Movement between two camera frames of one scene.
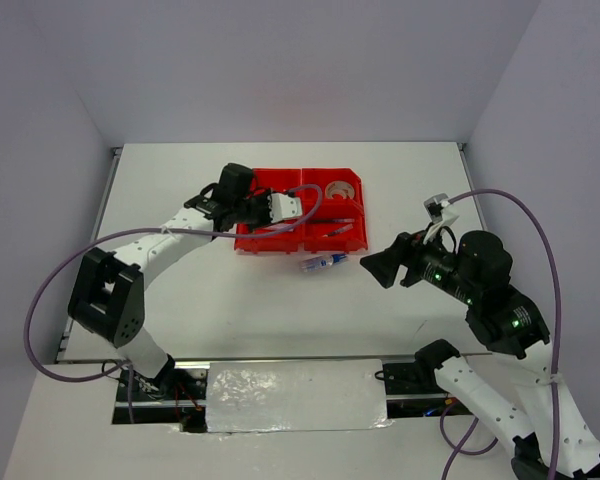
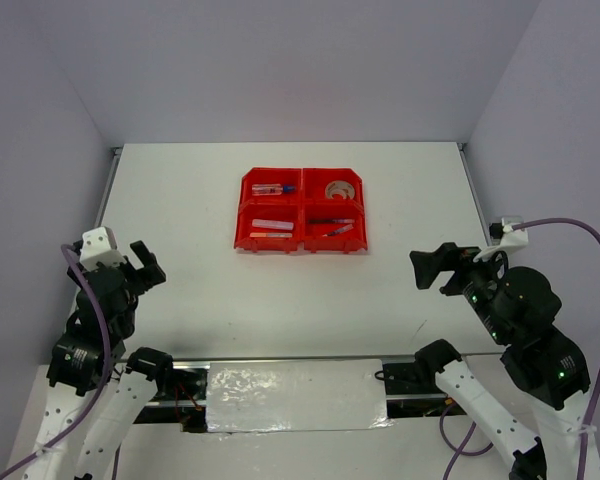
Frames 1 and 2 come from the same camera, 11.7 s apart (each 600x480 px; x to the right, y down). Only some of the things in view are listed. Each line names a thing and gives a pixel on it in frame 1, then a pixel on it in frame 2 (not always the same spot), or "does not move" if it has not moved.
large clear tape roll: (339, 186) does not move
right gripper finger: (384, 265) → (428, 265)
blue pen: (341, 220) does not move
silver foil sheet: (297, 395) does not move
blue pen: (339, 230) does not move
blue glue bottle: (319, 263) → (271, 189)
